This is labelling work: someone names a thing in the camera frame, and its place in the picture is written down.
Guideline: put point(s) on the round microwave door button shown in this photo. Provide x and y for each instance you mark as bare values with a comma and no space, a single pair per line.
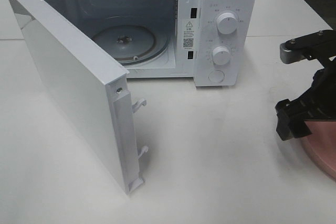
216,76

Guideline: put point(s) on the white microwave door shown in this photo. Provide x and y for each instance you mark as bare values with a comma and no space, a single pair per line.
88,85

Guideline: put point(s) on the white microwave oven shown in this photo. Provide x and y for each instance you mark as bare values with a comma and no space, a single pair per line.
175,61

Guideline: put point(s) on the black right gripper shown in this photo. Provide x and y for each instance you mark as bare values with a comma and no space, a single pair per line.
314,105

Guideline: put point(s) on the white warning label sticker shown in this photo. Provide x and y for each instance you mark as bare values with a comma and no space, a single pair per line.
188,33

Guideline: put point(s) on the white microwave knob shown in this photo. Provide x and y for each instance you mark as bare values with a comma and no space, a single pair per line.
221,55
227,22

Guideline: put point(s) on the pink round plate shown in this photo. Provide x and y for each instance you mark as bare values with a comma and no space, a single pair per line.
320,145

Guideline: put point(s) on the upper white microwave knob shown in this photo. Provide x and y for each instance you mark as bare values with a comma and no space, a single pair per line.
227,22

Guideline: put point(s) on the lower white microwave knob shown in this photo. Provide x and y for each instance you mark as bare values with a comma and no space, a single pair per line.
221,55

